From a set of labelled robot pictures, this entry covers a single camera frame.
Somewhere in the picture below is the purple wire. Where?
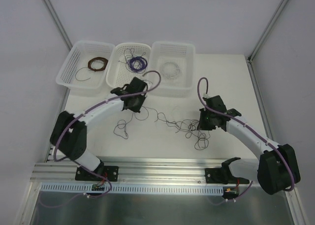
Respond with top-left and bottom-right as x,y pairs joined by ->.
113,106 -> 178,140
118,47 -> 149,73

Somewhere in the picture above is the brown wire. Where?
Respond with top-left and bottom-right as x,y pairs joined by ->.
75,57 -> 109,82
169,118 -> 210,151

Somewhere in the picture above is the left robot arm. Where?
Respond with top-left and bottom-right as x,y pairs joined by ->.
50,77 -> 149,181

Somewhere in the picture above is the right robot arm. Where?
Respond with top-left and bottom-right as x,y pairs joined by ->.
198,95 -> 301,195

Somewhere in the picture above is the middle white perforated basket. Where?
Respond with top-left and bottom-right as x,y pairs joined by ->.
106,42 -> 151,88

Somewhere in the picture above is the white perforated basket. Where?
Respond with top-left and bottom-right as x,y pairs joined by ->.
56,40 -> 115,92
106,42 -> 151,88
146,41 -> 195,97

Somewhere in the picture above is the right white perforated basket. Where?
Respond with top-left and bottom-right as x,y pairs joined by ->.
146,41 -> 195,97

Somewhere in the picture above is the left white perforated basket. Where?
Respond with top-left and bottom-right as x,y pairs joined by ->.
56,40 -> 115,92

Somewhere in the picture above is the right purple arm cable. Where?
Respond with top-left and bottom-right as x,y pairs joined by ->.
198,77 -> 296,192

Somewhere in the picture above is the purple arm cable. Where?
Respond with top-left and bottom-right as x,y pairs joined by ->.
53,70 -> 162,162
198,77 -> 296,192

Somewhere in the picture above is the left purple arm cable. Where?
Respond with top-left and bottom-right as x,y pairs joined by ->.
53,70 -> 162,162

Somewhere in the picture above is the purple coiled wire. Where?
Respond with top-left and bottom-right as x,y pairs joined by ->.
118,47 -> 149,73

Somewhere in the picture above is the brown coiled wire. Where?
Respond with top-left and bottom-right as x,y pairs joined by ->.
75,57 -> 109,82

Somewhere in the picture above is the white coiled wire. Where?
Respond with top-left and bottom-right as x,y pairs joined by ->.
159,62 -> 181,78

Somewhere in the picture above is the aluminium mounting rail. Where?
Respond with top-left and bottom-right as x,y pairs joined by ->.
30,157 -> 225,185

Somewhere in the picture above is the white slotted cable duct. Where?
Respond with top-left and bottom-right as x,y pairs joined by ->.
40,183 -> 223,196

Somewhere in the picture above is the left aluminium frame post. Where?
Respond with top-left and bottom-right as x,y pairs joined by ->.
42,0 -> 73,51

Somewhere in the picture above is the aluminium frame post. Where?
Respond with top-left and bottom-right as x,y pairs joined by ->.
248,0 -> 291,64
42,0 -> 73,51

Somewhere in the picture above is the right aluminium frame post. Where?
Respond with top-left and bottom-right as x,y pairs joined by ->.
248,0 -> 291,64

